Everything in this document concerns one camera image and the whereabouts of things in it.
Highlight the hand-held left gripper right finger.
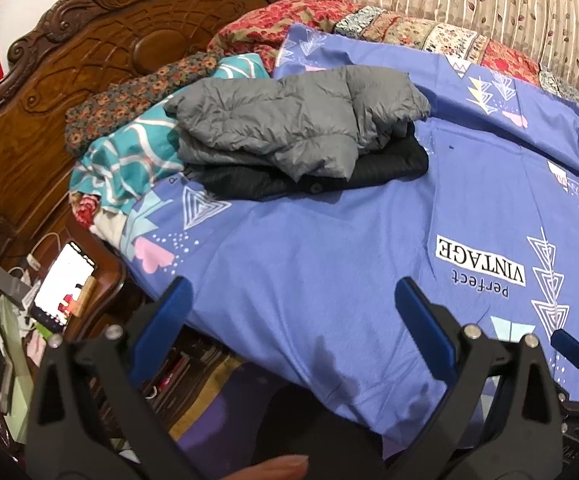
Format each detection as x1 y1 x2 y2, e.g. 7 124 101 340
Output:
394 276 565 480

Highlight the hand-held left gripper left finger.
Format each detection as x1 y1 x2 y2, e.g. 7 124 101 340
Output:
24 276 200 480

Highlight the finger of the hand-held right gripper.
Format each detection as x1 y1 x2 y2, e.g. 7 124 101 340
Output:
549 329 579 372

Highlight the black striped garment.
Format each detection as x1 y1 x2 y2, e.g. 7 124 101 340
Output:
182 135 430 202

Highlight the grey down jacket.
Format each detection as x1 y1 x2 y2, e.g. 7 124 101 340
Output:
163 65 433 183

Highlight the person's left hand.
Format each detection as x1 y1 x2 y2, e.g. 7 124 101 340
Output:
226 454 313 480

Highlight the wooden nightstand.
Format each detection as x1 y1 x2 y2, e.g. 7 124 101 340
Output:
0 210 145 351

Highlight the blue printed bed sheet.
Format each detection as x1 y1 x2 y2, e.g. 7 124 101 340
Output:
119 22 579 448

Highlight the smartphone with lit screen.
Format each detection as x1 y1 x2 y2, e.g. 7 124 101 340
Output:
32 241 97 333

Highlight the rose print cloth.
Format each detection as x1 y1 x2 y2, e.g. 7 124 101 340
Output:
70 192 130 248

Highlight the teal patterned pillow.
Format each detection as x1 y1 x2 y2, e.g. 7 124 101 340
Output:
69 52 272 216

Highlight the brown floral pillow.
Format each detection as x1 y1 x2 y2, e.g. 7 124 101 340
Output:
64 52 220 158

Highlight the carved wooden headboard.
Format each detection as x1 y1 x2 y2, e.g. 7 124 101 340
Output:
0 0 280 281

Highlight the red floral patchwork quilt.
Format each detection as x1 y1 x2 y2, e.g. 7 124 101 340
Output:
206 0 579 111

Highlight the white charging cable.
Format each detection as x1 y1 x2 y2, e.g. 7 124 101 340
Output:
16 232 62 281

